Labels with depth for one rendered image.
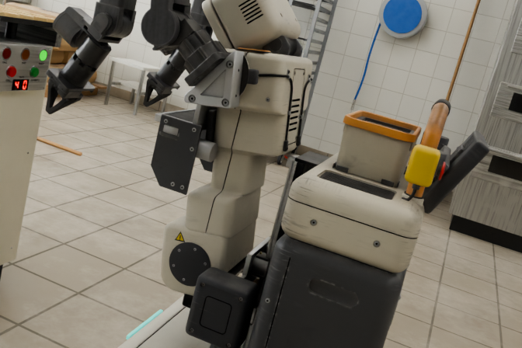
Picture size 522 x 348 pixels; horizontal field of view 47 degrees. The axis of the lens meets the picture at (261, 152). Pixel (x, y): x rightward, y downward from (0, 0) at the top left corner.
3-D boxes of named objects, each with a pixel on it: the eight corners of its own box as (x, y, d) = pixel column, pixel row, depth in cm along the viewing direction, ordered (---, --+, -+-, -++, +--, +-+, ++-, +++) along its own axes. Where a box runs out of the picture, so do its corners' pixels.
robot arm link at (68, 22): (112, 20, 121) (133, 23, 129) (74, -18, 122) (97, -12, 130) (78, 65, 124) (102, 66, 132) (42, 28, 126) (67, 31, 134)
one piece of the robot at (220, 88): (238, 107, 122) (245, 51, 120) (230, 109, 117) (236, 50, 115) (193, 101, 125) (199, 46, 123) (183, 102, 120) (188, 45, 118)
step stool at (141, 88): (164, 116, 594) (174, 70, 585) (135, 116, 555) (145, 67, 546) (130, 103, 613) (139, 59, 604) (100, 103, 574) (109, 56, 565)
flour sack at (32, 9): (-1, 15, 565) (1, 0, 562) (26, 19, 605) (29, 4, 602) (67, 34, 551) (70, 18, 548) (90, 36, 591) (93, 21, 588)
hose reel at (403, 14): (397, 122, 535) (433, -2, 513) (394, 123, 521) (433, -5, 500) (352, 109, 547) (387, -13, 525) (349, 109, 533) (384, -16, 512)
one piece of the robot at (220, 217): (294, 285, 163) (323, 57, 154) (248, 343, 128) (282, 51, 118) (206, 265, 171) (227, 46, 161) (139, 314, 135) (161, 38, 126)
